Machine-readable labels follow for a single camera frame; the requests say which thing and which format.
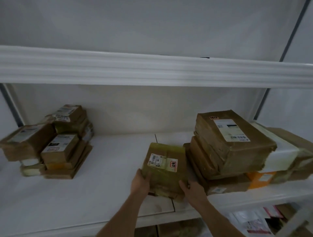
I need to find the small taped cardboard parcel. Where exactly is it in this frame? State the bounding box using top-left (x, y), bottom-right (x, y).
top-left (141, 143), bottom-right (189, 200)

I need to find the large brown parcel white label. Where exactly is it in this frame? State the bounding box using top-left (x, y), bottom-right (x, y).
top-left (195, 110), bottom-right (277, 180)

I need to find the white shelf board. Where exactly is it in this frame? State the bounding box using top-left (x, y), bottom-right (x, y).
top-left (0, 132), bottom-right (313, 237)
top-left (0, 45), bottom-right (313, 88)

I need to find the grey shelf upright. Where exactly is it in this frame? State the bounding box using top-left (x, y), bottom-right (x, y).
top-left (254, 0), bottom-right (311, 121)
top-left (0, 84), bottom-right (25, 127)

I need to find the flat wide brown cardboard box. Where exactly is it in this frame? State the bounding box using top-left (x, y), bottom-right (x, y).
top-left (183, 143), bottom-right (253, 196)

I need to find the person's left hand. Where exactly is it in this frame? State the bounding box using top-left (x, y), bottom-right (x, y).
top-left (130, 168), bottom-right (151, 196)

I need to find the brown parcel with white wrap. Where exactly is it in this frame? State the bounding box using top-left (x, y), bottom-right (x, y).
top-left (251, 122), bottom-right (313, 184)

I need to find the brown taped cardboard box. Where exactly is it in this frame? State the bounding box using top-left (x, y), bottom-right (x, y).
top-left (189, 136), bottom-right (222, 180)

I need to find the pile of brown cardboard parcels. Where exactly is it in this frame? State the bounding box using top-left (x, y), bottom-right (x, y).
top-left (0, 105), bottom-right (95, 180)

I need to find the person's right hand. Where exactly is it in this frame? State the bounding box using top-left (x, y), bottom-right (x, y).
top-left (179, 180), bottom-right (209, 208)

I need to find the pink mail packet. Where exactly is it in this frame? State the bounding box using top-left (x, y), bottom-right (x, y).
top-left (262, 205), bottom-right (284, 219)

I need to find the person's left forearm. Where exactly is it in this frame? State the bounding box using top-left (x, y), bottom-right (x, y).
top-left (96, 193), bottom-right (149, 237)

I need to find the person's right forearm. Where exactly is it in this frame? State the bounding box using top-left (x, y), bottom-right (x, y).
top-left (193, 200), bottom-right (239, 237)

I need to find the orange cardboard box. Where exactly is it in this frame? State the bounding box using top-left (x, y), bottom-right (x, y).
top-left (246, 171), bottom-right (277, 190)

